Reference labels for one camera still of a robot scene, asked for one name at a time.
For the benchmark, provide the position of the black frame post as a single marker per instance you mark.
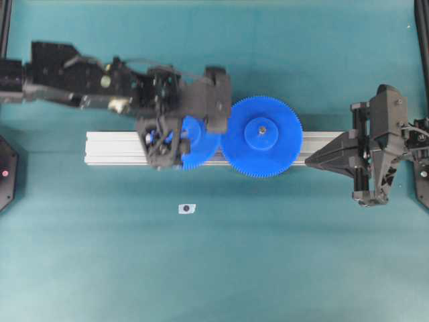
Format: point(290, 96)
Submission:
point(6, 10)
point(421, 21)

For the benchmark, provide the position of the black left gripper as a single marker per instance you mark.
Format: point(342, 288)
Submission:
point(61, 74)

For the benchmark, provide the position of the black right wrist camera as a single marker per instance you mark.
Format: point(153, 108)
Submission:
point(388, 113)

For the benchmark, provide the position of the small blue gear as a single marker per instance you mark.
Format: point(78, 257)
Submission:
point(203, 143)

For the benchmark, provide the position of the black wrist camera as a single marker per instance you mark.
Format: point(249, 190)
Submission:
point(388, 113)
point(209, 98)

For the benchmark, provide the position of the black right frame post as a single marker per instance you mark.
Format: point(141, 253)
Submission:
point(421, 21)

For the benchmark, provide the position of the black left frame post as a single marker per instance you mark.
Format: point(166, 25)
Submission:
point(6, 10)

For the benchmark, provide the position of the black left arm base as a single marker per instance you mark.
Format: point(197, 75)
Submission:
point(8, 173)

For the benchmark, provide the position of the large blue gear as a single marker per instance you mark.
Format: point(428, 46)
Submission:
point(262, 156)

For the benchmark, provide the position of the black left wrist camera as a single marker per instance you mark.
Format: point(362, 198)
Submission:
point(209, 98)

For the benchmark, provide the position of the small white marker sticker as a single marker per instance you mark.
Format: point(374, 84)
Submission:
point(185, 209)

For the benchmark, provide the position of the aluminium extrusion rail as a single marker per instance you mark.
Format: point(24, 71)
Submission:
point(124, 148)

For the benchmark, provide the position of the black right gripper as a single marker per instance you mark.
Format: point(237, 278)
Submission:
point(373, 170)

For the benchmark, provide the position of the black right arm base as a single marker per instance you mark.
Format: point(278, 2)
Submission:
point(421, 182)

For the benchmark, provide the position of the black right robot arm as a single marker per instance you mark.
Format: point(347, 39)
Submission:
point(416, 143)

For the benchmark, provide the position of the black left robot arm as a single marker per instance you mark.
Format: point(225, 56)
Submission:
point(12, 87)

